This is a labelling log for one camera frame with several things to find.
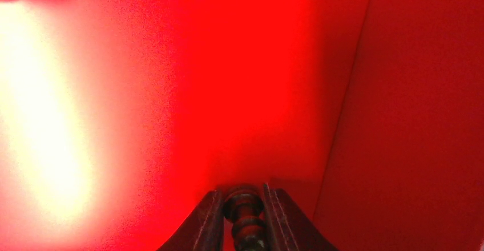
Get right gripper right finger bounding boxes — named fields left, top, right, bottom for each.
left=262, top=184, right=338, bottom=251

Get red plastic tray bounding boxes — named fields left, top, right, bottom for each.
left=1, top=0, right=483, bottom=250

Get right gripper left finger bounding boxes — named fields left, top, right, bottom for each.
left=158, top=191, right=224, bottom=251

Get dark chess pawn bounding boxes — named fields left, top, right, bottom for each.
left=223, top=187, right=269, bottom=251

